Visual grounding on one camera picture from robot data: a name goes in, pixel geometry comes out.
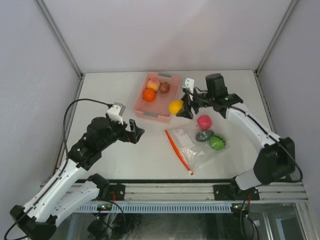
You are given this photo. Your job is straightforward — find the fake red fruit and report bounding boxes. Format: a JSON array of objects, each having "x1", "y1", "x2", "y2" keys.
[{"x1": 197, "y1": 115, "x2": 213, "y2": 131}]

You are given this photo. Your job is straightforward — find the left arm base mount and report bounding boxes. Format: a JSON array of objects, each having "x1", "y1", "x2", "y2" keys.
[{"x1": 106, "y1": 183, "x2": 126, "y2": 202}]

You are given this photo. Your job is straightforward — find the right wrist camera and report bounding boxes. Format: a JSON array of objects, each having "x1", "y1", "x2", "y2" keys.
[{"x1": 182, "y1": 78, "x2": 195, "y2": 93}]

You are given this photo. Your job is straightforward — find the fake yellow lemon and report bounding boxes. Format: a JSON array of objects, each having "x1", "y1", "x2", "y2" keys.
[{"x1": 168, "y1": 100, "x2": 184, "y2": 115}]

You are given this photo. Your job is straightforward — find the clear zip top bag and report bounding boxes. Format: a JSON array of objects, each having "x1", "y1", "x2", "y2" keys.
[{"x1": 164, "y1": 125, "x2": 230, "y2": 176}]

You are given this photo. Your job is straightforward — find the right aluminium corner post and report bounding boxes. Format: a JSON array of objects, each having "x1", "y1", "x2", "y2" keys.
[{"x1": 255, "y1": 0, "x2": 300, "y2": 76}]

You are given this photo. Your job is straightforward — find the slotted cable duct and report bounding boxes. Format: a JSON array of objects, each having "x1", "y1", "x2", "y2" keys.
[{"x1": 74, "y1": 202, "x2": 233, "y2": 214}]

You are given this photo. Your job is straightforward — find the pink plastic basket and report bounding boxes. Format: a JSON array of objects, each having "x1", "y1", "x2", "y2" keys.
[{"x1": 133, "y1": 72, "x2": 182, "y2": 124}]

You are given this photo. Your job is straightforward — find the fake orange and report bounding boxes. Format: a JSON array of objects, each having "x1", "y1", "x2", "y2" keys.
[{"x1": 142, "y1": 88, "x2": 157, "y2": 103}]

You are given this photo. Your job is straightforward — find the fake brown pink fruit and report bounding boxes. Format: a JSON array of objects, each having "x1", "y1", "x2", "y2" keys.
[{"x1": 159, "y1": 82, "x2": 171, "y2": 94}]

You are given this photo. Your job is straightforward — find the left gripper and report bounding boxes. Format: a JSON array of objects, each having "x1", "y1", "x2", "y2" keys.
[{"x1": 98, "y1": 113, "x2": 144, "y2": 151}]

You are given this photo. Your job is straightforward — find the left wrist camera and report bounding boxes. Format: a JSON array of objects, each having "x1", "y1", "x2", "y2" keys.
[{"x1": 106, "y1": 102, "x2": 126, "y2": 125}]

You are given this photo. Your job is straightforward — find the fake green fruit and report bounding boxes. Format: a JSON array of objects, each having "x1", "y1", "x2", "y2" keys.
[{"x1": 209, "y1": 134, "x2": 227, "y2": 151}]

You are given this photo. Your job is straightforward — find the left camera cable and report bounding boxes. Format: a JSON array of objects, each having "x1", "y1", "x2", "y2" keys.
[{"x1": 3, "y1": 98, "x2": 113, "y2": 240}]

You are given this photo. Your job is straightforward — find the aluminium corner post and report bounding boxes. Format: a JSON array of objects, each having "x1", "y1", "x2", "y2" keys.
[
  {"x1": 34, "y1": 0, "x2": 83, "y2": 80},
  {"x1": 255, "y1": 0, "x2": 300, "y2": 76}
]

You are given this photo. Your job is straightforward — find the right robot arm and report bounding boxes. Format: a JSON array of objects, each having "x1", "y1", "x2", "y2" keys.
[{"x1": 176, "y1": 73, "x2": 300, "y2": 200}]

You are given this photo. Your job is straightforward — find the aluminium front rail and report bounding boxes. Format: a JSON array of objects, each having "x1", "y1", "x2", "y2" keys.
[{"x1": 120, "y1": 183, "x2": 308, "y2": 203}]

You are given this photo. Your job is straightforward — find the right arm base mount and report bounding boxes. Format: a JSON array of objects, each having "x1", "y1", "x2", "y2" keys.
[{"x1": 213, "y1": 183, "x2": 260, "y2": 201}]

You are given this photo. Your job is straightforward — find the fake dark green avocado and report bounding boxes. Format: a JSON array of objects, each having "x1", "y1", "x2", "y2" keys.
[{"x1": 195, "y1": 129, "x2": 214, "y2": 143}]

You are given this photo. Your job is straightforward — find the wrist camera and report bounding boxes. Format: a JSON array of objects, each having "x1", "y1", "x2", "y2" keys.
[
  {"x1": 182, "y1": 78, "x2": 195, "y2": 93},
  {"x1": 106, "y1": 102, "x2": 126, "y2": 125}
]

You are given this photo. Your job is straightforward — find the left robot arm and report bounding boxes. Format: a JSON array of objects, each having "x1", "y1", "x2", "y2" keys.
[{"x1": 10, "y1": 116, "x2": 145, "y2": 240}]

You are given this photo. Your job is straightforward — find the fake peach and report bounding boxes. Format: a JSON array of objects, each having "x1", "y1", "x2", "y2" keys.
[{"x1": 146, "y1": 78, "x2": 161, "y2": 92}]

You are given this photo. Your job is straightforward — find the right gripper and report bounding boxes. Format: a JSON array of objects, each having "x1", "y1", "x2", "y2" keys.
[{"x1": 175, "y1": 87, "x2": 214, "y2": 119}]

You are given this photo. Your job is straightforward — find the left aluminium corner post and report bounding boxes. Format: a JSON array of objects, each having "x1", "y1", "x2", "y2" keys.
[{"x1": 34, "y1": 0, "x2": 83, "y2": 80}]

